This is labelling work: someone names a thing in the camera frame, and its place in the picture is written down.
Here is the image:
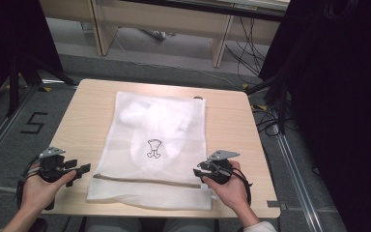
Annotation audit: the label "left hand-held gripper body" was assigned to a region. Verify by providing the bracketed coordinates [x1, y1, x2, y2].
[38, 146, 78, 185]

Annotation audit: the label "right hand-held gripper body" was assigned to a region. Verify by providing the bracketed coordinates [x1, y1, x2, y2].
[196, 149, 242, 186]

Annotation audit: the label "white mesh laundry bag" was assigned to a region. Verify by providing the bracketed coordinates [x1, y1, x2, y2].
[86, 91, 214, 212]

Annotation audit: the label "person's right hand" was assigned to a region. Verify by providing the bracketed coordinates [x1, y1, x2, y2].
[202, 159, 252, 212]

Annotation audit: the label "person's left hand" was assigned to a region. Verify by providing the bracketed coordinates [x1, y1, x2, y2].
[18, 168, 78, 216]

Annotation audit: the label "white garment with black print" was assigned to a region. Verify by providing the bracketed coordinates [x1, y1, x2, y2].
[119, 97, 195, 176]

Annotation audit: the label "grey tape strip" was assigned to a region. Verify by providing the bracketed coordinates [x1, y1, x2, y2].
[266, 199, 288, 210]

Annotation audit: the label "person's grey trouser legs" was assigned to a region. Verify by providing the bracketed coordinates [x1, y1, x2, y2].
[82, 217, 220, 232]

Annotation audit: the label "black metal stand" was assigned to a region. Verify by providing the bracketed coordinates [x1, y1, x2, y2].
[245, 72, 292, 135]
[5, 52, 77, 118]

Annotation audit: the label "black curtain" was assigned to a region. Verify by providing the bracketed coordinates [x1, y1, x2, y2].
[0, 0, 65, 109]
[258, 0, 371, 232]

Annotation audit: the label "light wooden desk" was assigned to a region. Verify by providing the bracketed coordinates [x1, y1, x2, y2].
[39, 0, 292, 69]

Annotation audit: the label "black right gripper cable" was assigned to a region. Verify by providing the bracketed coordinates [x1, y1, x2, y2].
[231, 166, 254, 207]

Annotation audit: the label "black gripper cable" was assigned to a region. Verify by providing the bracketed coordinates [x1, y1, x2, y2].
[231, 166, 254, 207]
[14, 156, 43, 209]

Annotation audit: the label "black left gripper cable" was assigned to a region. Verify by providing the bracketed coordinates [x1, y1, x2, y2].
[14, 156, 43, 209]

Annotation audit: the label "metal floor rail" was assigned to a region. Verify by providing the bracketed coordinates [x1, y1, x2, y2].
[0, 85, 42, 177]
[273, 129, 324, 232]

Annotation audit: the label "black floor cables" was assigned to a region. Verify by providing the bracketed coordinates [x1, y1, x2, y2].
[251, 104, 300, 138]

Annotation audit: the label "bundle of black cables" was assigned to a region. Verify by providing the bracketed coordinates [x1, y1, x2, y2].
[224, 15, 267, 85]

